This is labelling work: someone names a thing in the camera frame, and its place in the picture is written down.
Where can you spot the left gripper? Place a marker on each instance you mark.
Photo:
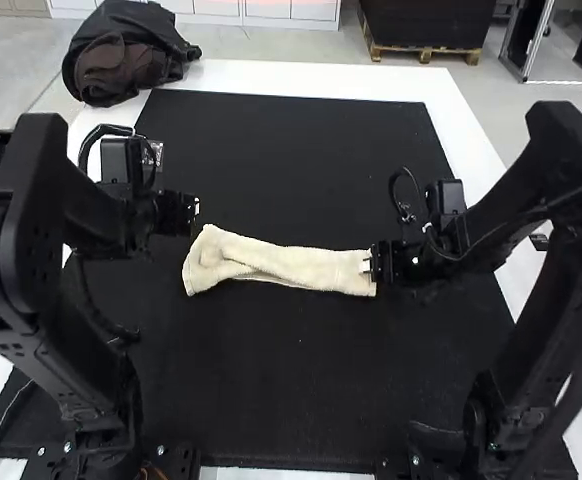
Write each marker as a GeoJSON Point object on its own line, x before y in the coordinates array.
{"type": "Point", "coordinates": [173, 212]}

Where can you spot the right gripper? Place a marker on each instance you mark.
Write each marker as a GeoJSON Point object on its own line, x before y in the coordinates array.
{"type": "Point", "coordinates": [396, 262]}

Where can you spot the pale towel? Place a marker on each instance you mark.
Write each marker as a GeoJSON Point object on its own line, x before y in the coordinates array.
{"type": "Point", "coordinates": [271, 265]}

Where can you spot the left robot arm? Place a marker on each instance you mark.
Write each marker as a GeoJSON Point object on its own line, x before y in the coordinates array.
{"type": "Point", "coordinates": [31, 250]}

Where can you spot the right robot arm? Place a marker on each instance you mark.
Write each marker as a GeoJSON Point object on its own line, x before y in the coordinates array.
{"type": "Point", "coordinates": [551, 210]}

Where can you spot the black mat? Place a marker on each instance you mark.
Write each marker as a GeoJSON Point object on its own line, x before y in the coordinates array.
{"type": "Point", "coordinates": [291, 165]}

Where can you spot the black bag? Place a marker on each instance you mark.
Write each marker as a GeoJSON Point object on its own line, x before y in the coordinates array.
{"type": "Point", "coordinates": [121, 50]}

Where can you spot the grey cupboard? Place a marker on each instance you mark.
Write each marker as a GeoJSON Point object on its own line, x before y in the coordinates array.
{"type": "Point", "coordinates": [211, 7]}

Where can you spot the wooden pallet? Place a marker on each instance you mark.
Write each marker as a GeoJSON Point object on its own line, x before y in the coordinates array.
{"type": "Point", "coordinates": [423, 52]}

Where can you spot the black crate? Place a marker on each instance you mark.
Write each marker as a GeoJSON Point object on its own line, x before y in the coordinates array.
{"type": "Point", "coordinates": [421, 22]}

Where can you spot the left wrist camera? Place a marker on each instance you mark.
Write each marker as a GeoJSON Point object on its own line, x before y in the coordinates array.
{"type": "Point", "coordinates": [121, 157]}

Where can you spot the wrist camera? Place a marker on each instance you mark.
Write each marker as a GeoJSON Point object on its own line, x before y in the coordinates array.
{"type": "Point", "coordinates": [448, 196]}
{"type": "Point", "coordinates": [121, 157]}

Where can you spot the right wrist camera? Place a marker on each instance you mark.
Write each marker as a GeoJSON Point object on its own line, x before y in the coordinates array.
{"type": "Point", "coordinates": [448, 196]}

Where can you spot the metal frame cart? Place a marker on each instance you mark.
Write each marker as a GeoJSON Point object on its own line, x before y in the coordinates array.
{"type": "Point", "coordinates": [518, 55]}

